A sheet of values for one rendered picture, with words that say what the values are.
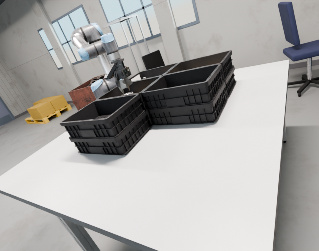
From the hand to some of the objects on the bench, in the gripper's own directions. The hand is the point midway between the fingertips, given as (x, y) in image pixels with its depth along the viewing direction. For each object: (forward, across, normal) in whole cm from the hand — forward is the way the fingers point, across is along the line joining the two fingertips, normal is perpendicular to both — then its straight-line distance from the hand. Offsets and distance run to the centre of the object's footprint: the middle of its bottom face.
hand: (124, 90), depth 138 cm
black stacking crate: (+24, -26, 0) cm, 35 cm away
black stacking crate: (+23, +4, -40) cm, 46 cm away
